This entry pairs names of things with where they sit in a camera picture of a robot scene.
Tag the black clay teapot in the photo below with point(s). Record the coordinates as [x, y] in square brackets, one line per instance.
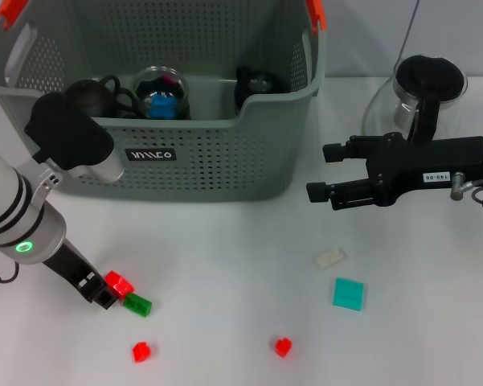
[88, 94]

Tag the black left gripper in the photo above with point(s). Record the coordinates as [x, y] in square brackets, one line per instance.
[76, 271]

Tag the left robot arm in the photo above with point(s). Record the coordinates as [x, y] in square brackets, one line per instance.
[8, 201]

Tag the dark red curved block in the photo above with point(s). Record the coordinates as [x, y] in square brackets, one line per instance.
[168, 79]

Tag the teal square building block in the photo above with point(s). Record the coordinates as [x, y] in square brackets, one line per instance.
[347, 294]

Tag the blue square building block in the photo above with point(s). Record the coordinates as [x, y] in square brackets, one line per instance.
[161, 107]

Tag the white building block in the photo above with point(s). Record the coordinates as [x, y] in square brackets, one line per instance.
[329, 257]

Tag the small red building block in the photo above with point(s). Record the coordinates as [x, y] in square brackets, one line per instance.
[283, 346]
[141, 352]

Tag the bright red-orange building block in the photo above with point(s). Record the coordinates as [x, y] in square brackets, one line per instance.
[119, 282]

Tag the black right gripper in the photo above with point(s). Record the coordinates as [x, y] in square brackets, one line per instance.
[422, 161]

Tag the grey-green perforated storage basket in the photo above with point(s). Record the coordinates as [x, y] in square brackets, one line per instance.
[233, 161]

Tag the small green building block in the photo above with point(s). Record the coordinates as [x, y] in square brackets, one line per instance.
[137, 305]

